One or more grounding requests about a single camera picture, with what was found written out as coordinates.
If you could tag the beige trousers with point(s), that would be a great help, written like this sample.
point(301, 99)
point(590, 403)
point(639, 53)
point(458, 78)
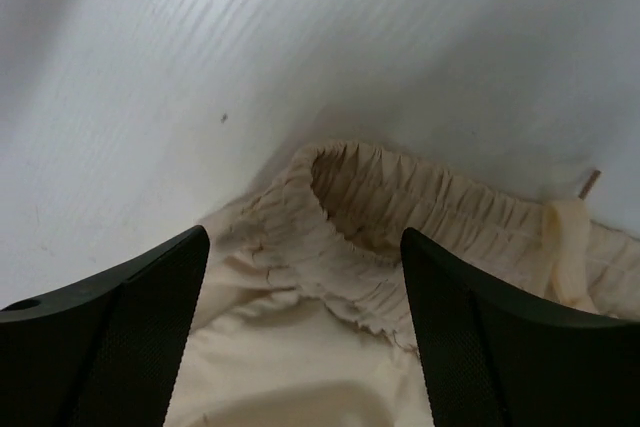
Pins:
point(303, 317)

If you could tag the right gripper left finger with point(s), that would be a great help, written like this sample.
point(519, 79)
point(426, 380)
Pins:
point(106, 350)

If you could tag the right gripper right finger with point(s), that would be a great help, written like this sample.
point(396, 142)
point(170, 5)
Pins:
point(495, 355)

